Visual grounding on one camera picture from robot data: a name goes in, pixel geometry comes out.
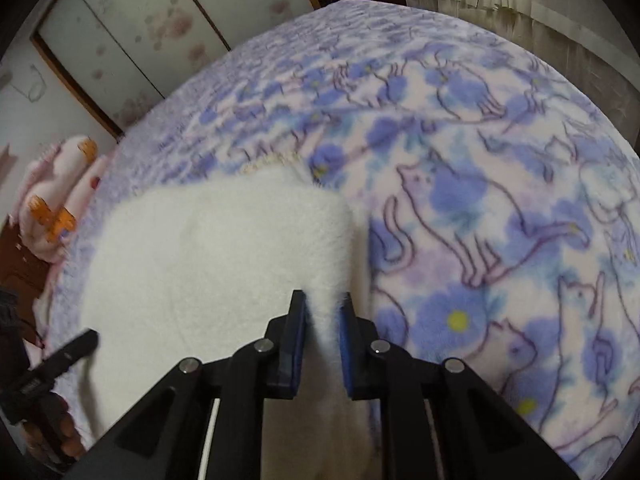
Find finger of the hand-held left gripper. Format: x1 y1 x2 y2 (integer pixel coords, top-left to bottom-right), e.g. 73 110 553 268
42 329 99 379

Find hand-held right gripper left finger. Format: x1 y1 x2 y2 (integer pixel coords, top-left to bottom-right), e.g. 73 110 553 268
67 289 307 480

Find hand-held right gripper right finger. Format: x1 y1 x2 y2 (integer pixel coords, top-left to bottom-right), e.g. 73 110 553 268
339 294 581 480

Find white fuzzy knit sweater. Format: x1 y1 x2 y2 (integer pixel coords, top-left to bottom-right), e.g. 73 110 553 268
80 152 373 480

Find person's left hand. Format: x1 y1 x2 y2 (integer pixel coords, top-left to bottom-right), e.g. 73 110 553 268
24 394 84 462

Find dark brown wooden nightstand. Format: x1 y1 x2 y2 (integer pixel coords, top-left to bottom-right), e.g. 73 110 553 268
0 215 56 301

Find folded pink bear-print blanket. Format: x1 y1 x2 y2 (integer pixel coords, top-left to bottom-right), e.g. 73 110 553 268
7 135 108 263

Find purple floral cat-print blanket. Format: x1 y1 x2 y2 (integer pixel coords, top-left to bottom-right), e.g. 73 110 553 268
42 0 640 480

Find floral wardrobe doors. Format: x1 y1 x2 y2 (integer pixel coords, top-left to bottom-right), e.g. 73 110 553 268
30 0 326 136

